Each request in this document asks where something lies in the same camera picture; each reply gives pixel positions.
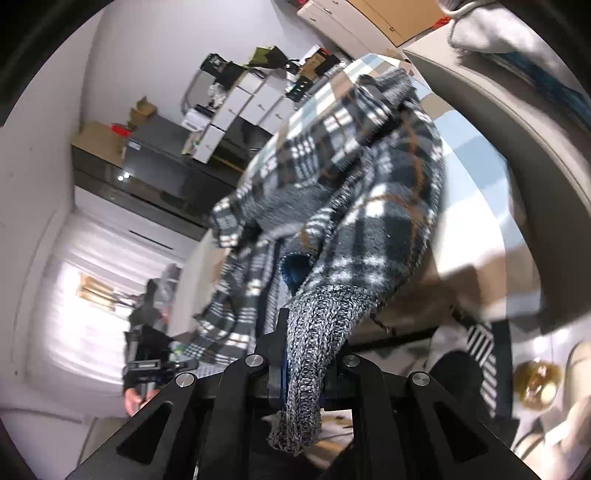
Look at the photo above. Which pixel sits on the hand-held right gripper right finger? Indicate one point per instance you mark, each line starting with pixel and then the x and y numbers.
pixel 355 371

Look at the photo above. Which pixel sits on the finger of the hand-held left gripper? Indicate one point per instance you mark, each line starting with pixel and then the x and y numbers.
pixel 187 365

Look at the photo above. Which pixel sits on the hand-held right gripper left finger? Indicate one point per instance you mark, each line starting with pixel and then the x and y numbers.
pixel 270 355

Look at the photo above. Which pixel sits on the plaid fleece knit cardigan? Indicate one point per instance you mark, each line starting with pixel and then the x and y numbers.
pixel 369 207

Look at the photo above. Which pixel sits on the person's left hand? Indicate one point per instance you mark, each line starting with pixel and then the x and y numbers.
pixel 133 400

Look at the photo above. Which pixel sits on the white sheer curtain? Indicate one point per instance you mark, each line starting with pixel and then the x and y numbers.
pixel 74 300

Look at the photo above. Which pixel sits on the white wardrobe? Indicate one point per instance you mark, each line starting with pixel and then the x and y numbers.
pixel 138 235

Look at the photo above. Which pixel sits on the black white striped rug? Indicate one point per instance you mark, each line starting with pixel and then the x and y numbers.
pixel 480 346

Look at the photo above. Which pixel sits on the dark glass cabinet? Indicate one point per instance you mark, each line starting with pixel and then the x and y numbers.
pixel 115 180

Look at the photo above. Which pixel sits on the gold round object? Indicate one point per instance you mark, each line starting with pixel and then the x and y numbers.
pixel 535 381

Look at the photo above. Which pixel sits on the red box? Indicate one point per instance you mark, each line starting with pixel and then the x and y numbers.
pixel 121 130

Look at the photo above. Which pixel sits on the open cardboard box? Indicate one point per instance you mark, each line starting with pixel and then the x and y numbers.
pixel 143 113

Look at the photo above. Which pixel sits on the white desk with drawers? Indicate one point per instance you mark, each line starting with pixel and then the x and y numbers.
pixel 240 106

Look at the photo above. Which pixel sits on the black box with yellow dots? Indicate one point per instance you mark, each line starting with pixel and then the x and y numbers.
pixel 298 90

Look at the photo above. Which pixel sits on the black pouch with white label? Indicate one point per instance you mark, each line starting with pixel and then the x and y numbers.
pixel 214 64

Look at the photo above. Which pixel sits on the black flat box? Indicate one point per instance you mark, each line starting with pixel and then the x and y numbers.
pixel 330 67

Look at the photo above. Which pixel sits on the dark green bouquet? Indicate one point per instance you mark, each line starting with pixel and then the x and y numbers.
pixel 268 55

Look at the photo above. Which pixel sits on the brown open box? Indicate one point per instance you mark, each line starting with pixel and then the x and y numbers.
pixel 314 57

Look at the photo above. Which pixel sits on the wooden door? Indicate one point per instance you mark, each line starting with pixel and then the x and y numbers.
pixel 397 16

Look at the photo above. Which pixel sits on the light grey garment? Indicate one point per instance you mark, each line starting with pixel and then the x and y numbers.
pixel 498 32

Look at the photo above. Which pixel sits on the arched grey metal frame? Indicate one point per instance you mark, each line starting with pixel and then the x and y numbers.
pixel 191 92

